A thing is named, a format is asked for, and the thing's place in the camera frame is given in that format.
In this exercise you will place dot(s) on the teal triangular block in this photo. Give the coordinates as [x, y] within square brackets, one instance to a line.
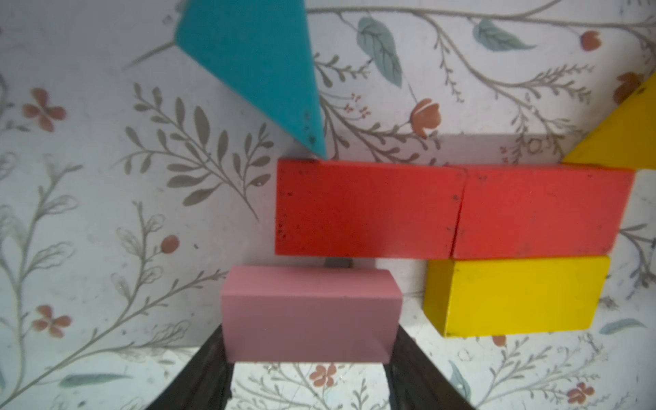
[262, 51]

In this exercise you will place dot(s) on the red block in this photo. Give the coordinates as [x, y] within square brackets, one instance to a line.
[540, 211]
[366, 209]

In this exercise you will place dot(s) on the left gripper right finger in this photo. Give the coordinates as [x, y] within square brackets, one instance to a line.
[415, 382]

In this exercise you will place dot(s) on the pink block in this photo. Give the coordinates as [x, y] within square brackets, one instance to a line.
[299, 314]

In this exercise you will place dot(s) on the yellow triangular block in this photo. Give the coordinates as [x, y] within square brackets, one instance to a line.
[626, 138]

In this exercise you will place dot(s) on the yellow rectangular block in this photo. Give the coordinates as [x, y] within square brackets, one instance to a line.
[478, 298]

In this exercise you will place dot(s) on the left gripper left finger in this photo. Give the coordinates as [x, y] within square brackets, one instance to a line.
[204, 383]

